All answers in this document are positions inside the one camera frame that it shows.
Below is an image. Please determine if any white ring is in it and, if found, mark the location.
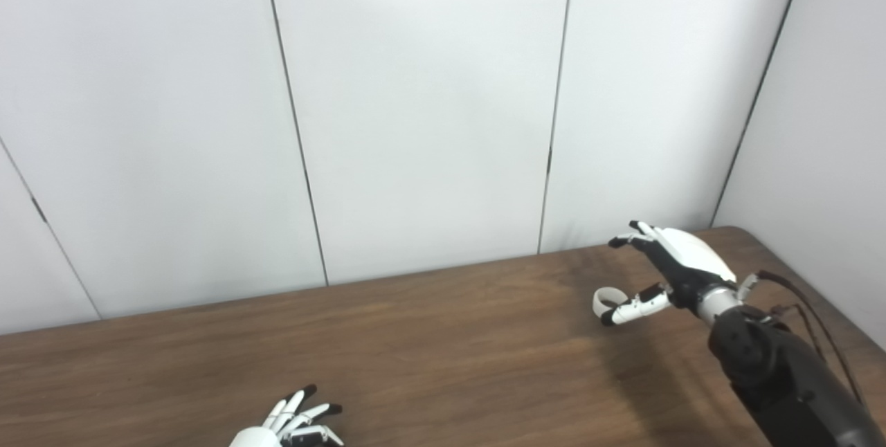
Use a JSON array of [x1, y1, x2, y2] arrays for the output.
[[592, 286, 627, 316]]

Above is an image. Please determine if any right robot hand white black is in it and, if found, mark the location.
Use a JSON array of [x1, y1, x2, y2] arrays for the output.
[[599, 220, 738, 327]]

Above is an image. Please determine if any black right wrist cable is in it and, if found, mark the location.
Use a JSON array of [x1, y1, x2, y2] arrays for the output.
[[737, 269, 866, 406]]

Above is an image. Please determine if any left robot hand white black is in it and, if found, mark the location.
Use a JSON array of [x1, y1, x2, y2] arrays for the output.
[[228, 383, 345, 447]]

